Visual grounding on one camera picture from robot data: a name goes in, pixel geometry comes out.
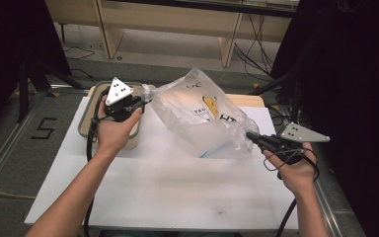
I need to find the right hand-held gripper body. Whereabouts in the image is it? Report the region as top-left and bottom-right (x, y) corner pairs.
(268, 121), (331, 166)

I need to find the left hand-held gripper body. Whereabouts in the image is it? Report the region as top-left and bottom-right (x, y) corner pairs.
(103, 76), (140, 122)

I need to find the clear plastic bag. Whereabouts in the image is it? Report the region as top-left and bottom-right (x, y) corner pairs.
(141, 67), (261, 160)

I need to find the beige storage basket grey rim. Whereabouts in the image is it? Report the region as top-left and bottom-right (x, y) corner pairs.
(77, 81), (146, 151)

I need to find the blue toothbrush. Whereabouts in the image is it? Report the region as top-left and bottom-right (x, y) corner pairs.
(197, 141), (228, 159)

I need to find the person's left hand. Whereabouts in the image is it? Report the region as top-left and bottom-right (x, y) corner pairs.
(95, 98), (144, 156)

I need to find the person's right hand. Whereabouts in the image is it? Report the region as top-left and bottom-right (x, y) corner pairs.
(263, 141), (319, 198)

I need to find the black tripod stand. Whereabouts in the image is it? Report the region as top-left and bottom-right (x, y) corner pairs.
(250, 70), (304, 132)
(14, 57), (84, 124)

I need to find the dark curtain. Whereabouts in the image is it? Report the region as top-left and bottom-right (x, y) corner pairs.
(269, 0), (379, 237)
(0, 0), (73, 132)

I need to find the light wooden desk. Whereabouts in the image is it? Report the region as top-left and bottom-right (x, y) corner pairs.
(44, 0), (299, 68)

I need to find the white board sheet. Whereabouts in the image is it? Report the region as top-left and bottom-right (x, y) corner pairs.
(24, 96), (300, 231)

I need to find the thin black wire loop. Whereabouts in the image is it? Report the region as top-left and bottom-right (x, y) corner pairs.
(262, 148), (307, 173)

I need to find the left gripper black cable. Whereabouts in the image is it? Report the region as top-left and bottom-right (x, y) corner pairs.
(83, 88), (110, 237)

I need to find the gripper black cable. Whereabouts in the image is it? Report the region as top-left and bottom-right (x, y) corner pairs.
(274, 147), (321, 237)
(83, 88), (110, 237)

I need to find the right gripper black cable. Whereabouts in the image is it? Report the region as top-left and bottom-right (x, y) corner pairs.
(274, 147), (321, 237)

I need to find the black floor cable bundle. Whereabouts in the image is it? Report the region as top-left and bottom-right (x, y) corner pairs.
(233, 13), (276, 79)

